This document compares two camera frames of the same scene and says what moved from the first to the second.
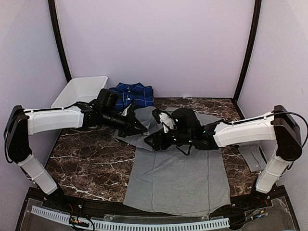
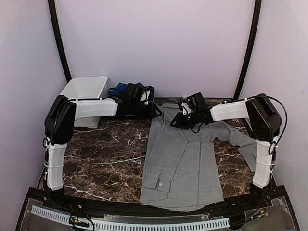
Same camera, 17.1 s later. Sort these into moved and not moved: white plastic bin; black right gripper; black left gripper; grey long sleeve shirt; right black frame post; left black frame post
Moved: grey long sleeve shirt; black left gripper; black right gripper
Not moved: right black frame post; white plastic bin; left black frame post
